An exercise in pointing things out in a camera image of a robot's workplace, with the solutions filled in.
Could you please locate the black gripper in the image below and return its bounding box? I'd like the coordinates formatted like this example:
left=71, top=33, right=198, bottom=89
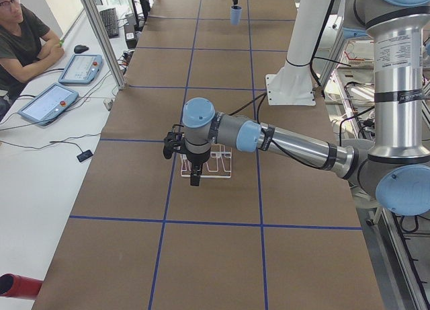
left=185, top=145, right=210, bottom=186

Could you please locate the light blue plastic cup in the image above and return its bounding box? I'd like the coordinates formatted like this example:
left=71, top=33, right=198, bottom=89
left=230, top=5, right=243, bottom=26

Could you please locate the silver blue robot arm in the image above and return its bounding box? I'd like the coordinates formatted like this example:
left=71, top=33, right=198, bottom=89
left=180, top=0, right=429, bottom=216

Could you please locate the small black puck device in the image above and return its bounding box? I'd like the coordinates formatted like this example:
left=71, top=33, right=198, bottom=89
left=77, top=150, right=93, bottom=163

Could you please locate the black keyboard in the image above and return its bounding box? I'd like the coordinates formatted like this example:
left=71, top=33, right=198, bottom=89
left=99, top=8, right=119, bottom=38

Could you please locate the far blue teach pendant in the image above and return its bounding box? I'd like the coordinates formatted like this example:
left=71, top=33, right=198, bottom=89
left=58, top=54, right=103, bottom=85

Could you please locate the blue teach pendant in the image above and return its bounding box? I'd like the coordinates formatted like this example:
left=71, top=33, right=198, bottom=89
left=58, top=54, right=103, bottom=85
left=17, top=83, right=79, bottom=126

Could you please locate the near blue teach pendant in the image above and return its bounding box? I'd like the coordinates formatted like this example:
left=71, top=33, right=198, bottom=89
left=17, top=83, right=79, bottom=126

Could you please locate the black computer mouse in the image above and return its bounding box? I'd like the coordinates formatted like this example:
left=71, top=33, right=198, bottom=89
left=74, top=44, right=89, bottom=54

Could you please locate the red cylinder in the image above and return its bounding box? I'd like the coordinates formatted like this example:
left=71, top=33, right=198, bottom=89
left=1, top=274, right=43, bottom=300

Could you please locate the seated person in dark shirt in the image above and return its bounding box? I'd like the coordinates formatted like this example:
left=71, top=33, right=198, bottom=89
left=1, top=0, right=65, bottom=104

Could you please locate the white wire cup holder rack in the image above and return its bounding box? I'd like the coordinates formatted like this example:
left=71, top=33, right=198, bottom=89
left=201, top=144, right=232, bottom=179

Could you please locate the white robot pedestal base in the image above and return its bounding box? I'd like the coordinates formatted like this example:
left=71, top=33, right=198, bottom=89
left=266, top=0, right=332, bottom=106

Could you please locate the aluminium frame post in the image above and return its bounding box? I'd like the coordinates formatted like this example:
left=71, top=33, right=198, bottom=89
left=81, top=0, right=126, bottom=90

